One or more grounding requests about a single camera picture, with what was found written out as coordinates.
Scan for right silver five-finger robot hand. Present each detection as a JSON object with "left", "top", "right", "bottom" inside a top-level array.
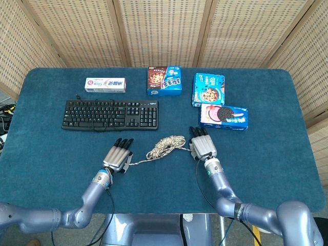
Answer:
[{"left": 189, "top": 126, "right": 218, "bottom": 161}]

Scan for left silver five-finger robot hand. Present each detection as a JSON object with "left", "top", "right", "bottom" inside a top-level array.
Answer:
[{"left": 102, "top": 137, "right": 134, "bottom": 174}]

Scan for speckled braided rope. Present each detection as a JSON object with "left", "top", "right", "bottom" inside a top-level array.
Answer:
[{"left": 127, "top": 135, "right": 195, "bottom": 166}]

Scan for blue pink sandwich cookie box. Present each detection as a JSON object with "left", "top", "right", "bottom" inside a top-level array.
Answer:
[{"left": 198, "top": 103, "right": 249, "bottom": 131}]

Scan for black computer keyboard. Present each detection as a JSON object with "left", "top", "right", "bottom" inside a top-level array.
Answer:
[{"left": 61, "top": 99, "right": 159, "bottom": 131}]

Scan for blue table cloth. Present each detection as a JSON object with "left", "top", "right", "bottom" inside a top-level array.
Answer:
[{"left": 0, "top": 67, "right": 326, "bottom": 215}]

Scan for blue chocolate chip cookie box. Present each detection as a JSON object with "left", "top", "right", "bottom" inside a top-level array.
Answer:
[{"left": 192, "top": 72, "right": 226, "bottom": 108}]

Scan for white toothpaste box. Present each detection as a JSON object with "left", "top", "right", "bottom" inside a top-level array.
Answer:
[{"left": 85, "top": 77, "right": 127, "bottom": 94}]

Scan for blue and brown cookie box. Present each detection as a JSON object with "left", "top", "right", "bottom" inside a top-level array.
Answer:
[{"left": 147, "top": 65, "right": 183, "bottom": 97}]

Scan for blue-grey robot torso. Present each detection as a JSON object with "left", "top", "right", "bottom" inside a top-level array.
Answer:
[{"left": 101, "top": 214, "right": 215, "bottom": 246}]

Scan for woven folding screen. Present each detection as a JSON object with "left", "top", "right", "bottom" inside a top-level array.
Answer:
[{"left": 0, "top": 0, "right": 328, "bottom": 195}]

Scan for black right hand cable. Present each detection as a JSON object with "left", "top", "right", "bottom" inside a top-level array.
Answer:
[{"left": 195, "top": 152, "right": 259, "bottom": 246}]

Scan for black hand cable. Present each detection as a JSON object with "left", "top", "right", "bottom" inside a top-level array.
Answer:
[
  {"left": 89, "top": 166, "right": 116, "bottom": 246},
  {"left": 195, "top": 152, "right": 259, "bottom": 246}
]

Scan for black left hand cable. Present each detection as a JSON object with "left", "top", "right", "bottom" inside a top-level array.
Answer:
[{"left": 89, "top": 166, "right": 116, "bottom": 246}]

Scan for black keyboard cable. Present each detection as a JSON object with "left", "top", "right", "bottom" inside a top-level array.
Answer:
[{"left": 75, "top": 94, "right": 116, "bottom": 133}]

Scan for black torso cable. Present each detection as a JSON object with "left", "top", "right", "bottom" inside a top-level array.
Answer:
[{"left": 179, "top": 214, "right": 187, "bottom": 246}]

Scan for yellow and black floor cables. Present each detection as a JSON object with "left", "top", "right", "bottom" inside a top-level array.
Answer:
[{"left": 0, "top": 102, "right": 16, "bottom": 134}]

